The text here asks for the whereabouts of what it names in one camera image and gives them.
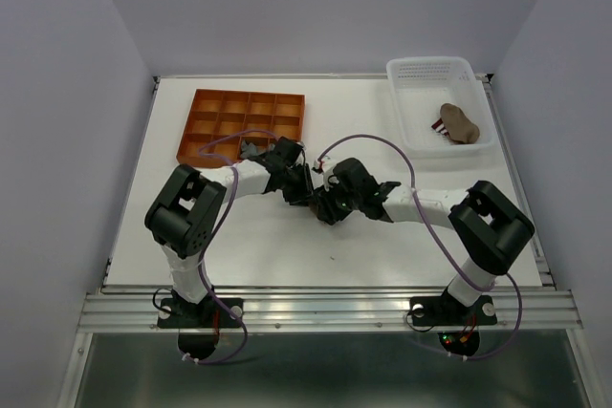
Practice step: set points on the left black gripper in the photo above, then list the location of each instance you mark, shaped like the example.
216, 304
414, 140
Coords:
302, 195

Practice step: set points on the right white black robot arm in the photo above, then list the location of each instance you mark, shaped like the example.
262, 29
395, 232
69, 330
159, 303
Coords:
491, 228

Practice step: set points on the orange compartment tray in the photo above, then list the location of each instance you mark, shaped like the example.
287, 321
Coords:
218, 120

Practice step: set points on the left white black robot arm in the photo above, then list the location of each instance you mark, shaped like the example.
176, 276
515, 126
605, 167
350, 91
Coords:
190, 209

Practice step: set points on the brown sock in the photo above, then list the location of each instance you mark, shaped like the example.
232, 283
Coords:
314, 207
459, 127

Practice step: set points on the red white striped sock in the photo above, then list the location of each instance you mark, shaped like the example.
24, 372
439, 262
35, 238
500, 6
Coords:
440, 128

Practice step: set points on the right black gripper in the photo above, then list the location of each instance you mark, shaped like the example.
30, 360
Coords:
328, 213

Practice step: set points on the aluminium rail frame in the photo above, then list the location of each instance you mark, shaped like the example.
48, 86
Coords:
337, 346

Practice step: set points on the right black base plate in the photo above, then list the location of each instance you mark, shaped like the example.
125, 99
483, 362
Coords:
445, 311

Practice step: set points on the grey sock pair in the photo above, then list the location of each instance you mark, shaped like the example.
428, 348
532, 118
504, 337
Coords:
251, 150

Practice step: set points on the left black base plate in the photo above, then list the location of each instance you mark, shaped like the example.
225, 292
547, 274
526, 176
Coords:
229, 310

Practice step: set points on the white plastic basket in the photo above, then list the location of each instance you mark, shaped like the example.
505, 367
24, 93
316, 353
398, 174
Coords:
419, 86

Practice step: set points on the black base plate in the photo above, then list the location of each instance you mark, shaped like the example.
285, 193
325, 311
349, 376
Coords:
229, 310
445, 311

